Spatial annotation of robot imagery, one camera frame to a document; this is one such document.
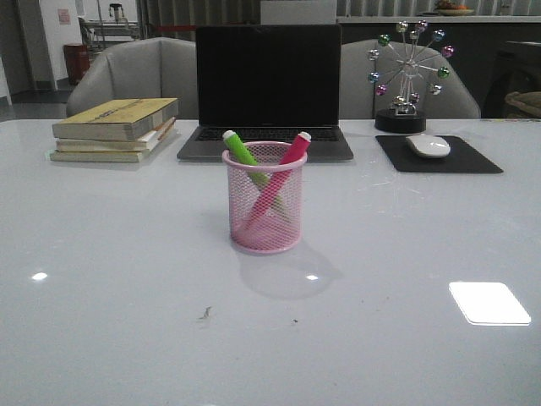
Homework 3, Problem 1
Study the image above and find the pink highlighter pen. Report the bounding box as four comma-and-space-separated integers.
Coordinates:
245, 131, 311, 229

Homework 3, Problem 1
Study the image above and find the green highlighter pen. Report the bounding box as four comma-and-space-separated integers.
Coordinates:
222, 130, 291, 222

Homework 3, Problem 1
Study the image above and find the pink mesh pen holder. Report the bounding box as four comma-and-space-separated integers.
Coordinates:
222, 141, 307, 254

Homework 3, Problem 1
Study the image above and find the grey open laptop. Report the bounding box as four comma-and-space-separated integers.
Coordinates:
177, 25, 353, 162

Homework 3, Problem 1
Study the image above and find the bottom cream book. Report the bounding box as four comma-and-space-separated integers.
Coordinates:
49, 128, 174, 163

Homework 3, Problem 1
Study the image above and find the cream book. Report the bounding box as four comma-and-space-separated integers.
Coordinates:
56, 118, 176, 152
49, 128, 174, 163

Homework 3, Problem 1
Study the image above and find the right grey armchair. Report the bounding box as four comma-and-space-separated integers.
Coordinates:
339, 39, 481, 119

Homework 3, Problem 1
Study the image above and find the grey armchair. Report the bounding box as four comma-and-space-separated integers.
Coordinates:
339, 39, 481, 119
66, 37, 199, 119

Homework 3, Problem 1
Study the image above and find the top yellow book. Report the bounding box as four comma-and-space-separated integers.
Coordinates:
52, 98, 179, 141

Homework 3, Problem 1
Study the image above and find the white computer mouse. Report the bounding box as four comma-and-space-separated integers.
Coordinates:
406, 134, 451, 158

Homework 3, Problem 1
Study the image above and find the left grey armchair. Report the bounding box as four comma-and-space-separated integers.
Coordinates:
66, 37, 199, 119

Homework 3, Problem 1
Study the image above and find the ferris wheel desk toy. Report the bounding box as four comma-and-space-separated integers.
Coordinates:
365, 19, 451, 134

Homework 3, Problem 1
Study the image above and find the black mouse pad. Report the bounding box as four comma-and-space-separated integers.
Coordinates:
375, 135, 503, 174

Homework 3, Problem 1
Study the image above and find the middle cream book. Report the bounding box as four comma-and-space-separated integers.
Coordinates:
56, 118, 176, 152

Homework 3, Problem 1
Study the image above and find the metal cart in background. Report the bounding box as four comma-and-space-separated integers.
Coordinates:
78, 1, 140, 52

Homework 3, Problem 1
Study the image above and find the red trash bin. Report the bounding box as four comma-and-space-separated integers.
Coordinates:
63, 43, 90, 85

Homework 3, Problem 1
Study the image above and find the fruit bowl on counter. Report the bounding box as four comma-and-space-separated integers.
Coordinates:
434, 0, 474, 16

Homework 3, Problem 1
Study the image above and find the beige cushion at right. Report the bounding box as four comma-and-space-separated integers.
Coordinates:
505, 91, 540, 118

